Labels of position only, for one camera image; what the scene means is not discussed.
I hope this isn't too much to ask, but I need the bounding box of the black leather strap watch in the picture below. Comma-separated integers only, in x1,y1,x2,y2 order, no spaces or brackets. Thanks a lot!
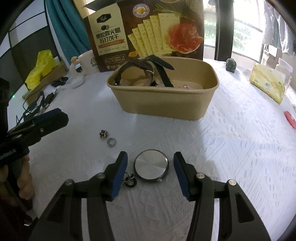
114,55,174,87

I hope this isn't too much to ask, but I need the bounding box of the person's left hand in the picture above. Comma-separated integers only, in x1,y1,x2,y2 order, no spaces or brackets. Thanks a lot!
1,155,34,205

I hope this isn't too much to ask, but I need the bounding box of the silver round pocket watch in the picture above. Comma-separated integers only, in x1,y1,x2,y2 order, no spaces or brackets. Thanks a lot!
133,149,169,183

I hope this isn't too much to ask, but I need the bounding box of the black car key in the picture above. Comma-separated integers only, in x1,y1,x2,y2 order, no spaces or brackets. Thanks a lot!
42,92,57,109

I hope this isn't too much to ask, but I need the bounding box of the brown cardboard box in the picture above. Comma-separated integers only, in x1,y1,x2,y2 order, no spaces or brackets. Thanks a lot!
22,64,67,105

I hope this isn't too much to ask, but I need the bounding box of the yellow plastic bag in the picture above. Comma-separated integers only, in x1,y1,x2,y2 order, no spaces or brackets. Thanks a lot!
25,50,56,90

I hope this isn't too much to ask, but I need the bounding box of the kraft paper bowl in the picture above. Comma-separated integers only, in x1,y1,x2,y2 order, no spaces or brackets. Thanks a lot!
107,57,219,121

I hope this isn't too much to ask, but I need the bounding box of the white ceramic mug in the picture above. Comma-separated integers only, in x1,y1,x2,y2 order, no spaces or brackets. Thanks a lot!
69,50,99,77

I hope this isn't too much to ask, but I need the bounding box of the small red round object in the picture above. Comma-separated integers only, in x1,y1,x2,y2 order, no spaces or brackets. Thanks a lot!
284,111,296,129

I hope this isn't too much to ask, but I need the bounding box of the small grey-green figurine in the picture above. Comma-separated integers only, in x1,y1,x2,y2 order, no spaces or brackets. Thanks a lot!
225,58,237,73

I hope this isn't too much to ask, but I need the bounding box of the teal curtain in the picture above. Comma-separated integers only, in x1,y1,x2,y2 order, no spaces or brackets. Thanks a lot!
45,0,91,62

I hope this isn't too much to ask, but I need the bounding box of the brown cracker box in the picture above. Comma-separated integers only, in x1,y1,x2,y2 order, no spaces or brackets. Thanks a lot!
84,1,204,72

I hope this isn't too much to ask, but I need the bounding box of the hanging light blue shirt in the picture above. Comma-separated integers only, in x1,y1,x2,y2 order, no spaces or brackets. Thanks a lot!
262,1,295,56

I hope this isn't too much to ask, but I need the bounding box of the black window frame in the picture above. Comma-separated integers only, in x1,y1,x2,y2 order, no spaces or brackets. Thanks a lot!
214,0,234,61

